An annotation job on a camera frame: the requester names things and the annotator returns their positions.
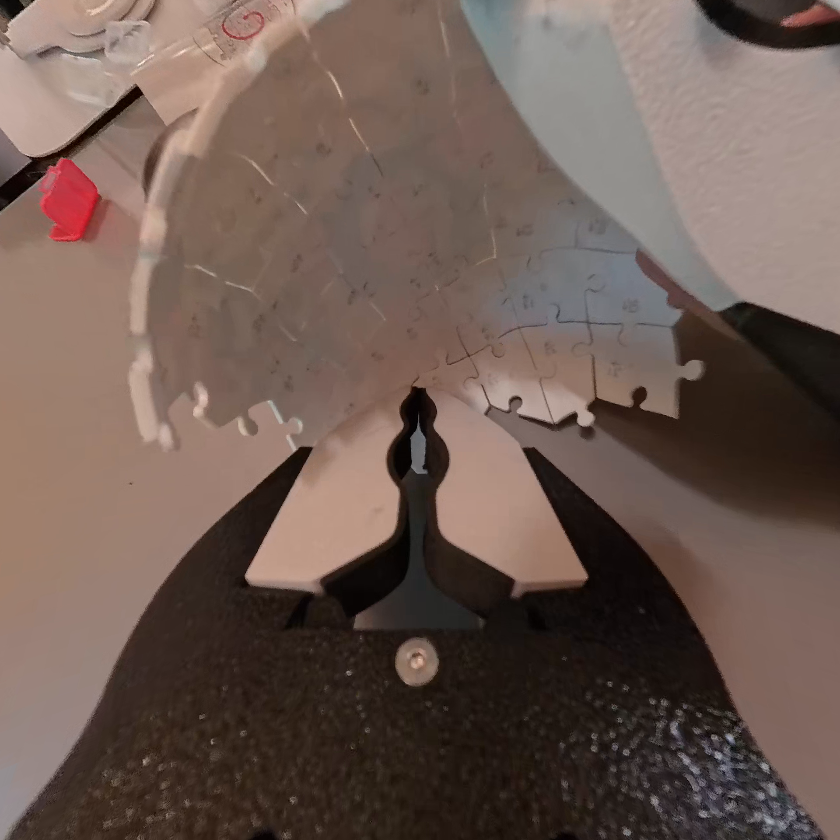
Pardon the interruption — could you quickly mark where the clear plastic piece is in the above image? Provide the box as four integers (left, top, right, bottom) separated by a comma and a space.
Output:
105, 20, 155, 67

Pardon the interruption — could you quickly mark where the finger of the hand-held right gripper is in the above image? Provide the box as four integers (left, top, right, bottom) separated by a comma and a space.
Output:
694, 0, 840, 52
459, 0, 840, 332

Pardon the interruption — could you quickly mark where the black dome stand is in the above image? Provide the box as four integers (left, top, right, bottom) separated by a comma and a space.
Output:
141, 121, 198, 198

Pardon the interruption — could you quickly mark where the red plastic block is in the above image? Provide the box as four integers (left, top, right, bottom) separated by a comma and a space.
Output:
38, 157, 101, 244

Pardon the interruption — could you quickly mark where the grey partial puzzle ball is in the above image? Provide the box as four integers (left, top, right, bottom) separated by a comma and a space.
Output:
128, 0, 706, 454

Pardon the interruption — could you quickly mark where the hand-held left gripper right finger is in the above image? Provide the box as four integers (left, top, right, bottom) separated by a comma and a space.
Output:
415, 386, 589, 621

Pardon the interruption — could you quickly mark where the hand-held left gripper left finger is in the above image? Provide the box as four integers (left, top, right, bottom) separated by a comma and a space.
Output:
244, 386, 421, 618

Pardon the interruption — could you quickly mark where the folded paper leaflet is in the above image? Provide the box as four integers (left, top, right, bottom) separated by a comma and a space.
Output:
138, 0, 345, 122

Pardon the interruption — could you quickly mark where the clear plastic stand tray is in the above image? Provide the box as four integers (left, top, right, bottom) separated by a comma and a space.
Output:
0, 0, 158, 160

